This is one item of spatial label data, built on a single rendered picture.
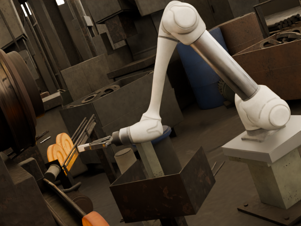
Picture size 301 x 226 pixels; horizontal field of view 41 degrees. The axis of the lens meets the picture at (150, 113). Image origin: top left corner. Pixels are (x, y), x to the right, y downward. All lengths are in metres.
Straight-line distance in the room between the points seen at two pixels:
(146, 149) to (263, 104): 0.93
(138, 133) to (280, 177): 0.77
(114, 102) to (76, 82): 2.33
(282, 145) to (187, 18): 0.77
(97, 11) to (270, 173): 3.78
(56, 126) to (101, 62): 1.58
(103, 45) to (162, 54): 3.65
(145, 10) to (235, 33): 1.13
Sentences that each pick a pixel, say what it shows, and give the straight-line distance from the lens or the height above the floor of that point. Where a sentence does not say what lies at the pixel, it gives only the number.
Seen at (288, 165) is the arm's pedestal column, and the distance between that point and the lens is 2.25.
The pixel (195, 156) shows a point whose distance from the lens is 1.31.
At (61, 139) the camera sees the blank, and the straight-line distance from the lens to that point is 2.26.
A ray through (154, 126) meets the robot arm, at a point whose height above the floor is 0.70.
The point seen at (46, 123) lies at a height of 0.66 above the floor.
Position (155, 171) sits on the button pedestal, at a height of 0.31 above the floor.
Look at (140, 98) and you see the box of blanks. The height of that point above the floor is 0.55.
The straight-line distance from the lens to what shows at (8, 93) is 1.47.
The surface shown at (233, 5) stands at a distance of 6.32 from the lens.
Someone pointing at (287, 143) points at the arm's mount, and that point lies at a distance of 2.07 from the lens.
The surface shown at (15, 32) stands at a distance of 4.36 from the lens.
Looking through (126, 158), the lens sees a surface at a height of 0.49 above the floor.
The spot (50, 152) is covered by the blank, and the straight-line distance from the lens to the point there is 2.13.
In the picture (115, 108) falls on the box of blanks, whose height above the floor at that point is 0.58.
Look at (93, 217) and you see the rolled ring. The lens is 1.02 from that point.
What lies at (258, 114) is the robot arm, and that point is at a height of 0.60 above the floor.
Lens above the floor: 1.12
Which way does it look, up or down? 10 degrees down
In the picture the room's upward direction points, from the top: 22 degrees counter-clockwise
